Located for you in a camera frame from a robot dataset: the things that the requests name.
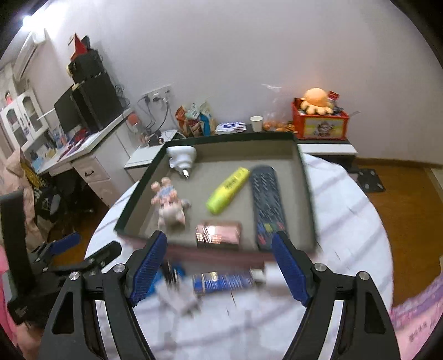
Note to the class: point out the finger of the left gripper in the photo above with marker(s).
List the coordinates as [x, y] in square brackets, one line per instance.
[92, 265]
[41, 258]

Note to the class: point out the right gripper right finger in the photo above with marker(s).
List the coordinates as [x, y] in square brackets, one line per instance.
[365, 330]

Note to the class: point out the black hair clip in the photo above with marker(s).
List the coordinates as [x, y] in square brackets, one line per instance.
[170, 274]

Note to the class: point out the pink pig doll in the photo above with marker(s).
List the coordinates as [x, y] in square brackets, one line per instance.
[170, 208]

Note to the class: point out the white USB charger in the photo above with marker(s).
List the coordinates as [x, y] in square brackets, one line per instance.
[180, 296]

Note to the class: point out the blue gold foil box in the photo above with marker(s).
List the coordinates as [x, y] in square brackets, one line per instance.
[211, 282]

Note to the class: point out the white square power adapter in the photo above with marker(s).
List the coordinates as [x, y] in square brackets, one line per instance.
[269, 276]

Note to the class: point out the white plug night light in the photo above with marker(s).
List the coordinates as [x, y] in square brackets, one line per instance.
[181, 158]

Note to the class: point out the yellow highlighter marker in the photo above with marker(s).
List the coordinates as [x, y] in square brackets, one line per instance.
[227, 190]

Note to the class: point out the black TV remote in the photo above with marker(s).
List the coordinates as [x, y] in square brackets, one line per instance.
[269, 215]

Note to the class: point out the blue rectangular case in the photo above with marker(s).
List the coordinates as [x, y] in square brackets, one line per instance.
[159, 276]

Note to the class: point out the pink bedding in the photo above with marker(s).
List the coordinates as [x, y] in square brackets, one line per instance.
[416, 318]

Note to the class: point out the pink padded jacket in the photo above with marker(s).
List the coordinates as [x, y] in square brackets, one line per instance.
[13, 178]

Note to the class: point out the white desk with drawers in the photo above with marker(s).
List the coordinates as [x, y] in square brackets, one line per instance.
[100, 160]

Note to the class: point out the pink black-rimmed storage box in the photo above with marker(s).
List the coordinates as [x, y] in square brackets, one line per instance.
[217, 158]

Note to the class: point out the orange capped bottle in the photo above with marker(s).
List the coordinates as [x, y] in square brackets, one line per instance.
[136, 127]

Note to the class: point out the white glass cabinet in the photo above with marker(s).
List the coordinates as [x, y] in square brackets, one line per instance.
[24, 121]

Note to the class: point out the black computer tower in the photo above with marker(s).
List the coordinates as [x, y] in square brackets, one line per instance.
[97, 102]

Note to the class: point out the black computer monitor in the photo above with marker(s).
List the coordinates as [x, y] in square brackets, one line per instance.
[68, 112]

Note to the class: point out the black floor scale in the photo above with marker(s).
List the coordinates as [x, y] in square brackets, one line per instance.
[369, 181]

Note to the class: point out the snack bags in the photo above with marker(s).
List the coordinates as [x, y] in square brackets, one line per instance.
[196, 120]

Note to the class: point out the wet wipes pack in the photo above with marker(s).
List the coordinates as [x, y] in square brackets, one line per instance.
[230, 127]

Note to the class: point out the black speaker box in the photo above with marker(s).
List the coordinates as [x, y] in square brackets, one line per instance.
[85, 66]

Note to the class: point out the white paper cup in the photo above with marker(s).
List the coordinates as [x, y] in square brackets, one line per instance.
[257, 122]

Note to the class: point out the red toy crate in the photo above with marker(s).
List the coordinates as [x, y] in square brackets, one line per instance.
[318, 127]

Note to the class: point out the clear plastic bag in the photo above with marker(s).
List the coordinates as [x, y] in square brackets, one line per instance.
[277, 114]

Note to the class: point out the orange octopus plush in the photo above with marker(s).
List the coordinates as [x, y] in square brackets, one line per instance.
[316, 102]

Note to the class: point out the wall power strip outlet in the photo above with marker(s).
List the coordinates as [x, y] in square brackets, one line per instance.
[157, 94]

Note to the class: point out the wall air conditioner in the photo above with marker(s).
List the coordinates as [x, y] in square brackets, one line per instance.
[30, 46]

